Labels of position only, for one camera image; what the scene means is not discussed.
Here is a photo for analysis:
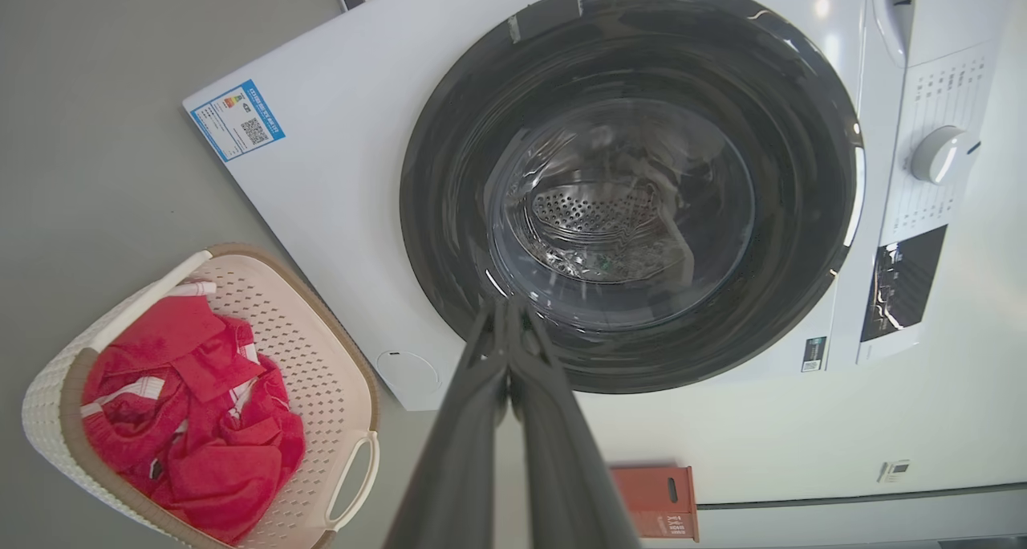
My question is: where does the white front-load washing machine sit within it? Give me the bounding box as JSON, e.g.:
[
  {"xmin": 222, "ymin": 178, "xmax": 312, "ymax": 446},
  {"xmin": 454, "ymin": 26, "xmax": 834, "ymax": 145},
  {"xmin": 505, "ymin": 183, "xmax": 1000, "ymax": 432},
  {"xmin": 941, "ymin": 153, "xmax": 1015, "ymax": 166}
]
[{"xmin": 183, "ymin": 0, "xmax": 1010, "ymax": 412}]

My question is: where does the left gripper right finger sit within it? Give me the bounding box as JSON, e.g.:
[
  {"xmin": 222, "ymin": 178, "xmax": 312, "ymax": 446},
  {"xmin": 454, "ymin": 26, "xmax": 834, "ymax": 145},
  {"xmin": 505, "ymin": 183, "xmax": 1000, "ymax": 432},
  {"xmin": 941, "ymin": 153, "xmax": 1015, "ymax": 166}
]
[{"xmin": 512, "ymin": 296, "xmax": 643, "ymax": 549}]

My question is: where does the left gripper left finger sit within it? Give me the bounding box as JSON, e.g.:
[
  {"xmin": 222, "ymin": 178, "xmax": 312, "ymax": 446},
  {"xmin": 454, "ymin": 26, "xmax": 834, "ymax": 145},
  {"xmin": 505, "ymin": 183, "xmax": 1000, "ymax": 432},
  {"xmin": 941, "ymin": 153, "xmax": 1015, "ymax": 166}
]
[{"xmin": 384, "ymin": 296, "xmax": 511, "ymax": 549}]

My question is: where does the round black washer door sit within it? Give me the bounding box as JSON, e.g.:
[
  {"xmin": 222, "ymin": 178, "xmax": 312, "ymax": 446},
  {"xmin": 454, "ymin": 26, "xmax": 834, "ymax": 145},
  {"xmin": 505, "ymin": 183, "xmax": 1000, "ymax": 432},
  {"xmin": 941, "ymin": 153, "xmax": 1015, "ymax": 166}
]
[{"xmin": 399, "ymin": 0, "xmax": 866, "ymax": 395}]

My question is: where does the red and white garment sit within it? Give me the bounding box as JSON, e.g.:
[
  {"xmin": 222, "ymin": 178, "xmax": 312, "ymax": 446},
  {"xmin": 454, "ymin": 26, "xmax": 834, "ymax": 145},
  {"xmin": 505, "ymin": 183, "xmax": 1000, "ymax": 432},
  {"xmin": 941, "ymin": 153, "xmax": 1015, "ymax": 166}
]
[{"xmin": 80, "ymin": 283, "xmax": 306, "ymax": 545}]

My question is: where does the round white filter cover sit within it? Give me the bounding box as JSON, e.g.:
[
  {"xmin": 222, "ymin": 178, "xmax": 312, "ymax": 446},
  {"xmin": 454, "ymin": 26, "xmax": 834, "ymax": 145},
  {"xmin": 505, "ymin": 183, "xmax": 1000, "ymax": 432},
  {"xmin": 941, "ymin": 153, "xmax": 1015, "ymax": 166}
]
[{"xmin": 375, "ymin": 348, "xmax": 442, "ymax": 397}]

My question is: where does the white washer control knob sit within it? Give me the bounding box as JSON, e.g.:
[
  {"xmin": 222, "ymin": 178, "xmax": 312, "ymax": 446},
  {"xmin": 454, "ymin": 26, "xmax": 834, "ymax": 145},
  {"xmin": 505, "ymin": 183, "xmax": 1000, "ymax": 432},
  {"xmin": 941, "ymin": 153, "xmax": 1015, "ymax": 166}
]
[{"xmin": 911, "ymin": 125, "xmax": 981, "ymax": 185}]

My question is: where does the white detergent drawer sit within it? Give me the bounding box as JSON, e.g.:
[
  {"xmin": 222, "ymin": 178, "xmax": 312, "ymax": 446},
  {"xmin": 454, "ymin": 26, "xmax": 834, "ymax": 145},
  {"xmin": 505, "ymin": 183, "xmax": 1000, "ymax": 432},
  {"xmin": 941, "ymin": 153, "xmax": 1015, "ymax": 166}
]
[{"xmin": 871, "ymin": 0, "xmax": 1027, "ymax": 68}]

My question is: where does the red-orange cardboard box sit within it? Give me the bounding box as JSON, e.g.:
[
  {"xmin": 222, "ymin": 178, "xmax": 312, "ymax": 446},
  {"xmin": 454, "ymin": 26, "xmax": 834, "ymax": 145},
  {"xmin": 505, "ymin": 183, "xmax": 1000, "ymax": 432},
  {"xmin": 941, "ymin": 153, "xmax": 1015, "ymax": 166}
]
[{"xmin": 610, "ymin": 465, "xmax": 700, "ymax": 543}]

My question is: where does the blue energy label sticker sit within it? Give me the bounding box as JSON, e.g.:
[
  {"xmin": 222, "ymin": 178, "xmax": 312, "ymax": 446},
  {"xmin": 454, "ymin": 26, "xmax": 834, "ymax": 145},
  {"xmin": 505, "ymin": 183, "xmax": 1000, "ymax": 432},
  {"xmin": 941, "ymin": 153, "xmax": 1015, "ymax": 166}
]
[{"xmin": 189, "ymin": 79, "xmax": 286, "ymax": 163}]

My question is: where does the black washer door handle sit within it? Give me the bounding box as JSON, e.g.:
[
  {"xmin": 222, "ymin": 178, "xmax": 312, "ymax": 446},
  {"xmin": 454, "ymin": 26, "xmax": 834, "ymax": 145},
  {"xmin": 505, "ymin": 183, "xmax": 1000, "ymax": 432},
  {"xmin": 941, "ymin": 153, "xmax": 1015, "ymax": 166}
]
[{"xmin": 507, "ymin": 0, "xmax": 585, "ymax": 44}]

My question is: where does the white perforated laundry basket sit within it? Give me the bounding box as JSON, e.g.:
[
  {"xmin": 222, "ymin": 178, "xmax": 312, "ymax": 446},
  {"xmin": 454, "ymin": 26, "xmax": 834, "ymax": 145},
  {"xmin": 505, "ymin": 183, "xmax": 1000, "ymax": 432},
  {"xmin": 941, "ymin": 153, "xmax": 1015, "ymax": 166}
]
[{"xmin": 22, "ymin": 242, "xmax": 381, "ymax": 549}]

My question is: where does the black washer display panel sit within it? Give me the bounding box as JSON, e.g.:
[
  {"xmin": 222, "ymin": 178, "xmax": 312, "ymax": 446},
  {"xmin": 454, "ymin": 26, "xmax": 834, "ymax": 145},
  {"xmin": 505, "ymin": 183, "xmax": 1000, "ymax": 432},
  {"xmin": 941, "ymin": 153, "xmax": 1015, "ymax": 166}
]
[{"xmin": 860, "ymin": 225, "xmax": 949, "ymax": 343}]

